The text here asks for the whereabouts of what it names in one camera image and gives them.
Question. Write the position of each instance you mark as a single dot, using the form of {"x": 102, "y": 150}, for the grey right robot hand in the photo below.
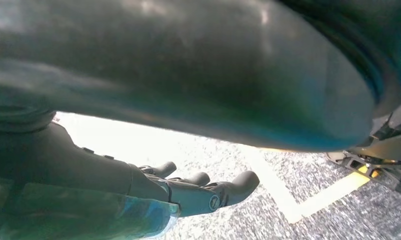
{"x": 154, "y": 66}

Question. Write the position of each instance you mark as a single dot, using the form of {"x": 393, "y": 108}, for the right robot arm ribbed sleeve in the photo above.
{"x": 18, "y": 121}

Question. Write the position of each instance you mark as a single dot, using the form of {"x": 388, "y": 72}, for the black robot leg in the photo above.
{"x": 396, "y": 49}

